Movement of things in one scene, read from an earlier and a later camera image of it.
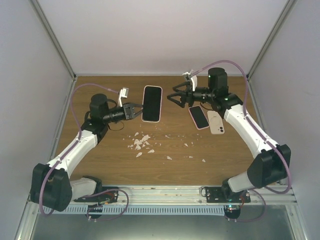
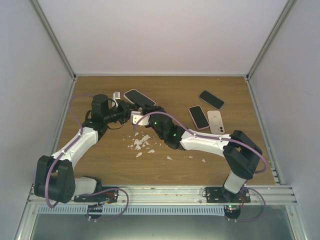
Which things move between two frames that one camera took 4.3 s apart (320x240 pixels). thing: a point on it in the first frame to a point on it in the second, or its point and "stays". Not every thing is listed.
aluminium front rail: (192, 196) stays
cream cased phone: (216, 123) stays
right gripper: (182, 95) to (151, 109)
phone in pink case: (199, 117) stays
